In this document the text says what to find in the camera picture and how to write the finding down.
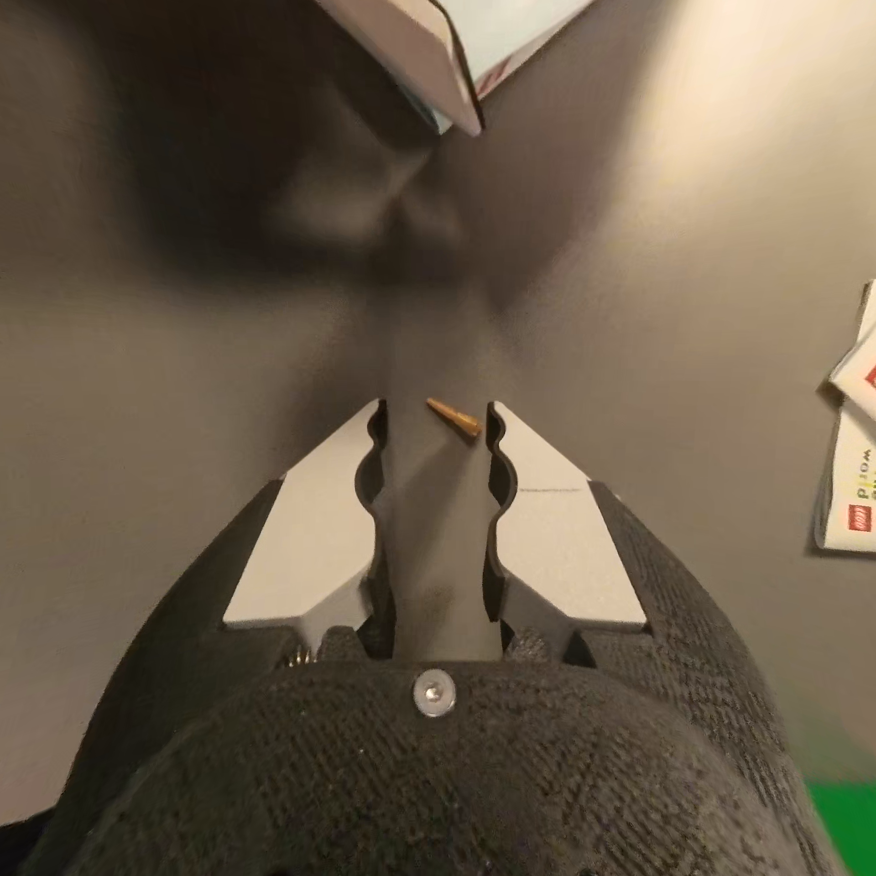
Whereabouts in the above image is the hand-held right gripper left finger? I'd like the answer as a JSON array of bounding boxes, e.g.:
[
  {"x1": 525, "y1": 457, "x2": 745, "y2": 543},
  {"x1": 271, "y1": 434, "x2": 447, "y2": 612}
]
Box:
[{"x1": 222, "y1": 399, "x2": 396, "y2": 659}]

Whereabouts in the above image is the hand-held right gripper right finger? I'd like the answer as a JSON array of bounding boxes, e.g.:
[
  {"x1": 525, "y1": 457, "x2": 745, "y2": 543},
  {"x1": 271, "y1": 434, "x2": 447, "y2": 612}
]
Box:
[{"x1": 483, "y1": 400, "x2": 649, "y2": 659}]

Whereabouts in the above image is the white instruction booklet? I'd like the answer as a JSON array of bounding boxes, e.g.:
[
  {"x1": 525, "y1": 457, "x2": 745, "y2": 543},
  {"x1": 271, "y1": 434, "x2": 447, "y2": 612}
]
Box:
[
  {"x1": 813, "y1": 404, "x2": 876, "y2": 552},
  {"x1": 829, "y1": 279, "x2": 876, "y2": 417}
]

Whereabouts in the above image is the toy brick set box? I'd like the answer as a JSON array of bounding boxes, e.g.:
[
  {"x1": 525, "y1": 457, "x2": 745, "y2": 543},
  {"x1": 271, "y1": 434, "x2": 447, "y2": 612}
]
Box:
[{"x1": 313, "y1": 0, "x2": 598, "y2": 136}]

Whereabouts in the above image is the small gold cone brick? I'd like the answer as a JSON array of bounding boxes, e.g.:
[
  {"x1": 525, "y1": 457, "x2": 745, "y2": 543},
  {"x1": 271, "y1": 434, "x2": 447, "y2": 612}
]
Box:
[{"x1": 426, "y1": 399, "x2": 483, "y2": 444}]

